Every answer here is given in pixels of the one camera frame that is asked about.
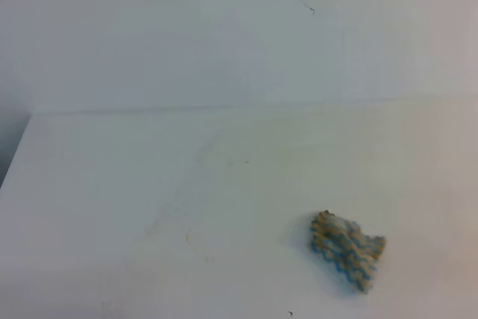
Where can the blue stained rag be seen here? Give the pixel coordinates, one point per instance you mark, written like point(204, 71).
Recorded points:
point(342, 243)

